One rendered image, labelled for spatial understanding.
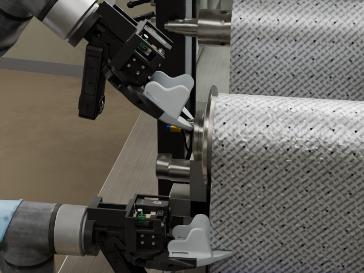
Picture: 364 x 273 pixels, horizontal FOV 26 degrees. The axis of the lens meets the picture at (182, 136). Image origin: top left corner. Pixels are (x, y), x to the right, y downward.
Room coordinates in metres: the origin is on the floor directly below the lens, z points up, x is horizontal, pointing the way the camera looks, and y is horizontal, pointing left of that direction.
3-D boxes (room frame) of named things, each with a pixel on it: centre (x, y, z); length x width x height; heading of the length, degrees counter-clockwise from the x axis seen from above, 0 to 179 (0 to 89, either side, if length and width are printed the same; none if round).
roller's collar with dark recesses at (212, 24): (1.28, -0.06, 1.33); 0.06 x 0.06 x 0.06; 81
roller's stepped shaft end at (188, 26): (1.29, 0.00, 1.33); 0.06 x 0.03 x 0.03; 81
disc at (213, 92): (1.03, -0.04, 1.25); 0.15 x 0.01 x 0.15; 171
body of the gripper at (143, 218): (0.99, 0.08, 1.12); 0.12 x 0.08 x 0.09; 81
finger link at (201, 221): (0.99, -0.03, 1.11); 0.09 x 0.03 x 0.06; 82
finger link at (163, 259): (0.96, 0.02, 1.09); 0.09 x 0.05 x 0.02; 80
